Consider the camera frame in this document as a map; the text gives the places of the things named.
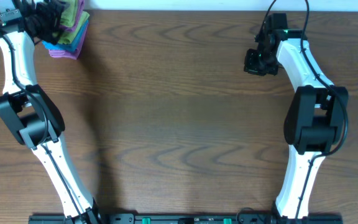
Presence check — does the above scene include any light green microfiber cloth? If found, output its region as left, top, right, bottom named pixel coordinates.
left=60, top=0, right=78, bottom=27

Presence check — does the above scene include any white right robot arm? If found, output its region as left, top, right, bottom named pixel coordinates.
left=244, top=13, right=349, bottom=223

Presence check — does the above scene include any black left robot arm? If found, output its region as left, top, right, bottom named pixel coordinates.
left=0, top=0, right=105, bottom=223

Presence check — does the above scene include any folded olive green cloth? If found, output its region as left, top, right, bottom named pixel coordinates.
left=58, top=11, right=90, bottom=44

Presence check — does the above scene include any folded blue cloth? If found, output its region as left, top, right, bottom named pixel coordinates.
left=42, top=20, right=89, bottom=53

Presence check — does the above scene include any folded purple bottom cloth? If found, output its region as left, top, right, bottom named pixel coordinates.
left=48, top=21, right=89, bottom=60

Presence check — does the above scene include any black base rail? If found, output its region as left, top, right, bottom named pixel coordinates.
left=28, top=212, right=344, bottom=224

